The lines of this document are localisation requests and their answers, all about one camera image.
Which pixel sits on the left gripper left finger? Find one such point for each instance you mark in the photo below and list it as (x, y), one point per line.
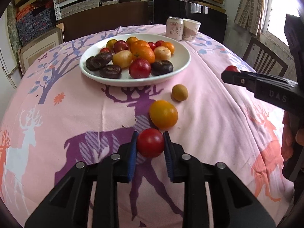
(67, 204)

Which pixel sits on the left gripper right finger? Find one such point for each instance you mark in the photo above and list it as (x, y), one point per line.
(213, 195)

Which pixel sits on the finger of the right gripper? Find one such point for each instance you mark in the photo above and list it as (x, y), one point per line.
(242, 78)

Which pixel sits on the dark water chestnut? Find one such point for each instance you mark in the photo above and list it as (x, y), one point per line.
(111, 72)
(161, 67)
(90, 64)
(102, 59)

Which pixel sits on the red cherry tomato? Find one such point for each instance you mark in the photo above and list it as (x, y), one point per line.
(152, 45)
(232, 68)
(105, 49)
(150, 143)
(159, 43)

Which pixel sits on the dark red plum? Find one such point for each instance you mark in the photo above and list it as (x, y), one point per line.
(120, 46)

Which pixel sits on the person's right hand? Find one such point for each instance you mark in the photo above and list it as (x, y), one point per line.
(288, 138)

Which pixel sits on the dark wooden chair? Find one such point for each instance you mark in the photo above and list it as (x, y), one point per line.
(266, 59)

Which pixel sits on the patterned window curtain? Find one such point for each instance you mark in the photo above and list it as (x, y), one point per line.
(250, 15)

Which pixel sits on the brown longan fruit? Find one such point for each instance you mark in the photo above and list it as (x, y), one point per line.
(180, 92)

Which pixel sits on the white round plate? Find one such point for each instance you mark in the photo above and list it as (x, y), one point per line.
(180, 60)

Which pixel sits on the pink printed tablecloth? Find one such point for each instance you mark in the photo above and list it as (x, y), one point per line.
(58, 117)

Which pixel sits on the white paper cup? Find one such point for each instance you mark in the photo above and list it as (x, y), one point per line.
(190, 29)

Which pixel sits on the small orange fruit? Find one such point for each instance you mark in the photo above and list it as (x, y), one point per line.
(169, 45)
(131, 40)

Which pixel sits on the orange yellow tomato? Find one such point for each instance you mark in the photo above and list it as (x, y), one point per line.
(163, 114)

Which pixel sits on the pink beverage can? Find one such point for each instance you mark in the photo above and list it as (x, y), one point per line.
(174, 28)

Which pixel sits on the striped pepino melon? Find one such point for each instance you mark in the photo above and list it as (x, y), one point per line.
(162, 53)

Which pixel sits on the large orange tangerine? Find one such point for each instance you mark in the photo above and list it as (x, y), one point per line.
(144, 53)

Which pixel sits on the yellow pepino melon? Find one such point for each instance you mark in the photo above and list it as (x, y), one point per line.
(123, 59)

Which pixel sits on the small orange kumquat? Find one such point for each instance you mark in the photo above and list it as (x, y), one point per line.
(110, 44)

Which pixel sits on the framed picture leaning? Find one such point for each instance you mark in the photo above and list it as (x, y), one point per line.
(37, 48)

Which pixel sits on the dark wooden board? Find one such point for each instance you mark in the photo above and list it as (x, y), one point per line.
(105, 18)

